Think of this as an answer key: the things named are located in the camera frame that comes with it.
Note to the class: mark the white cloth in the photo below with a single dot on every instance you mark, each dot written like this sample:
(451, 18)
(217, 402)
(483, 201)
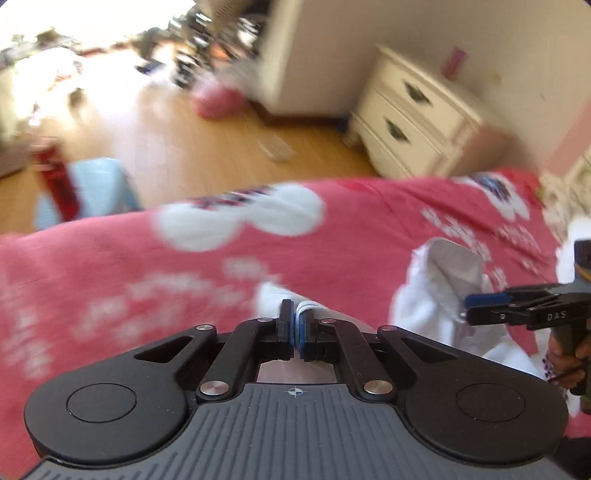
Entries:
(564, 258)

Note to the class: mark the blue plastic stool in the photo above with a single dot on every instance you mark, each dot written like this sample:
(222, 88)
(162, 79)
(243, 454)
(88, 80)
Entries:
(101, 184)

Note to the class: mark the pink card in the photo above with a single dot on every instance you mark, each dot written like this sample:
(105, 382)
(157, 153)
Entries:
(455, 62)

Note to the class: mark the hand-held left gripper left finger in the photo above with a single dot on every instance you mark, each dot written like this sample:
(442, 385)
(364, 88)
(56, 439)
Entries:
(285, 323)

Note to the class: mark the cream nightstand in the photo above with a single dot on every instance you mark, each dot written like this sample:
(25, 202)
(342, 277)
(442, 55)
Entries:
(415, 124)

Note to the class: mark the white shirt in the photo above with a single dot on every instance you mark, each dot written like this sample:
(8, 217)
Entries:
(425, 300)

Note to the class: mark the red thermos bottle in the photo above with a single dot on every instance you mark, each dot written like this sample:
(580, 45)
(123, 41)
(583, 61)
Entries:
(55, 180)

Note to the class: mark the person's right hand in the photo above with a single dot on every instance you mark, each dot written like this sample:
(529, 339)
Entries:
(565, 369)

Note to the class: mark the wheelchair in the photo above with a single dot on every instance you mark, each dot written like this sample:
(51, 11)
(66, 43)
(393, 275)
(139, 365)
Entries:
(184, 60)

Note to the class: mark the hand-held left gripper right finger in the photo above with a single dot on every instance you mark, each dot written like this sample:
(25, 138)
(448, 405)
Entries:
(302, 334)

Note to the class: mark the plastic bag with red contents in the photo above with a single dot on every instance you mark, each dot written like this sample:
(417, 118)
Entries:
(217, 99)

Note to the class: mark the cream fuzzy towel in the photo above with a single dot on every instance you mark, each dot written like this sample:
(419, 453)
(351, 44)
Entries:
(568, 203)

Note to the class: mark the pink floral blanket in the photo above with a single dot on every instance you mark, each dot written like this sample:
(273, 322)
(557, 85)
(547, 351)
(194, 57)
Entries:
(115, 277)

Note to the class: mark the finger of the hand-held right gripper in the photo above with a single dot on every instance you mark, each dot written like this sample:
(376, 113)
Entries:
(498, 317)
(485, 301)

